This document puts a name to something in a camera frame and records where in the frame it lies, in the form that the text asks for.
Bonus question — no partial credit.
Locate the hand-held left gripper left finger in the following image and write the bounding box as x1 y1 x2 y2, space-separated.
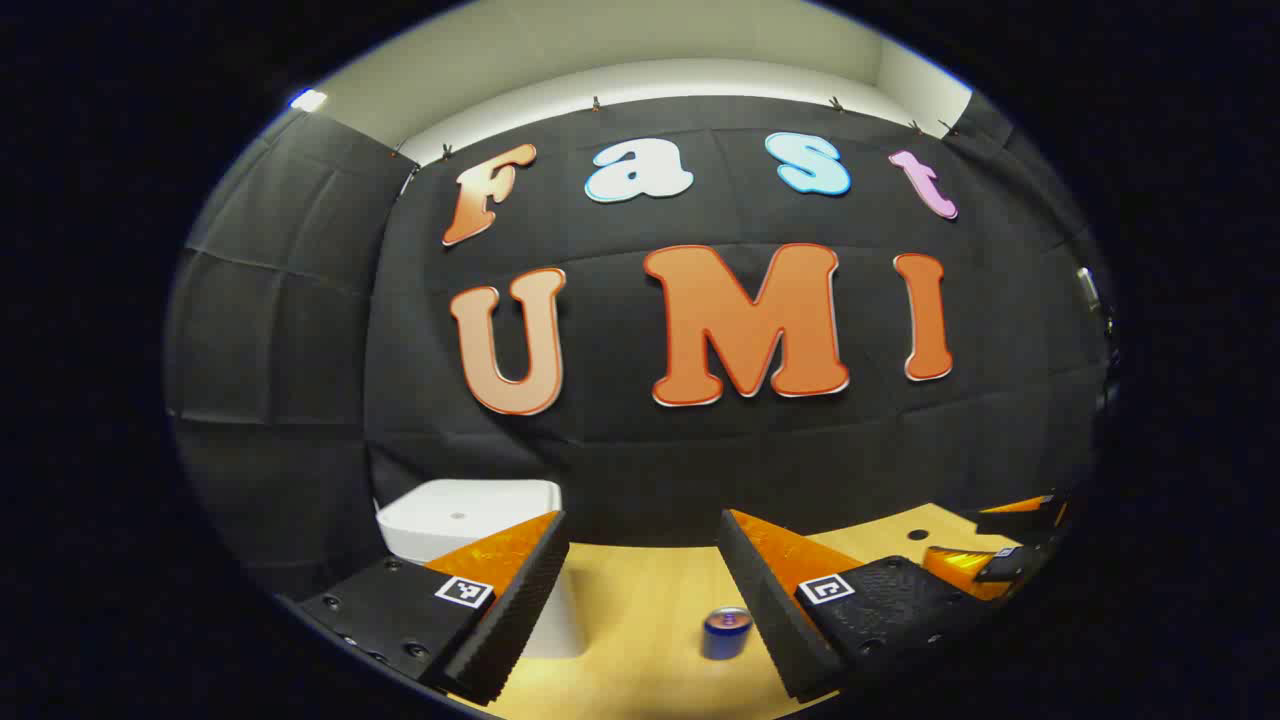
295 510 571 707

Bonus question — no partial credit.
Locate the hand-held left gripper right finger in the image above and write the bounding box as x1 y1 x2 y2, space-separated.
717 508 996 703

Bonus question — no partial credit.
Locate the blue pop can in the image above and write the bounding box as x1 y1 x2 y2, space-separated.
701 606 754 661

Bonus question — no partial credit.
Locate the white desktop garbage bin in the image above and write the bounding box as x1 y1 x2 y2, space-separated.
376 479 587 661

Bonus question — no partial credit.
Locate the wooden desktop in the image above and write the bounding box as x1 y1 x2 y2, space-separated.
450 502 1051 720

